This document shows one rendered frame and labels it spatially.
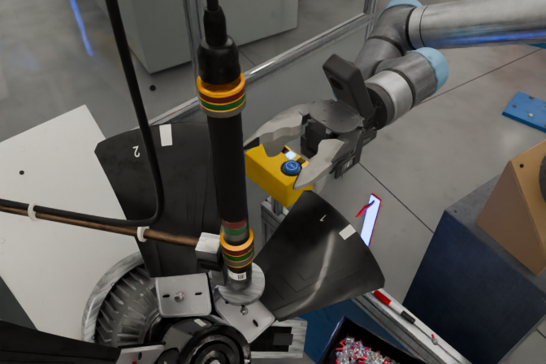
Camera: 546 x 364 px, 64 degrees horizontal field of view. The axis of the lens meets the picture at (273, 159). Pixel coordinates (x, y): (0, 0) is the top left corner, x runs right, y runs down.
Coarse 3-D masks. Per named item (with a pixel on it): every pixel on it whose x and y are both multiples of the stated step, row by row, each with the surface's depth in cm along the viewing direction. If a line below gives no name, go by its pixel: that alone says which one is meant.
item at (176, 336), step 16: (160, 320) 68; (176, 320) 69; (192, 320) 64; (208, 320) 63; (144, 336) 67; (160, 336) 68; (176, 336) 62; (192, 336) 60; (208, 336) 62; (224, 336) 63; (240, 336) 63; (176, 352) 59; (192, 352) 60; (208, 352) 61; (224, 352) 62; (240, 352) 64
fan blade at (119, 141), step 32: (192, 128) 66; (128, 160) 66; (160, 160) 66; (192, 160) 66; (128, 192) 67; (192, 192) 65; (160, 224) 66; (192, 224) 65; (160, 256) 66; (192, 256) 65
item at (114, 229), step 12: (36, 216) 62; (48, 216) 62; (60, 216) 62; (96, 228) 61; (108, 228) 60; (120, 228) 60; (132, 228) 60; (156, 240) 60; (168, 240) 59; (180, 240) 59; (192, 240) 59
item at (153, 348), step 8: (160, 344) 61; (128, 352) 58; (136, 352) 59; (144, 352) 60; (152, 352) 61; (160, 352) 61; (120, 360) 60; (128, 360) 61; (136, 360) 61; (144, 360) 62; (152, 360) 63
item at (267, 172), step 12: (252, 156) 112; (264, 156) 112; (276, 156) 112; (300, 156) 112; (252, 168) 114; (264, 168) 109; (276, 168) 109; (300, 168) 109; (264, 180) 112; (276, 180) 108; (288, 180) 106; (276, 192) 111; (288, 192) 107; (300, 192) 112; (288, 204) 111
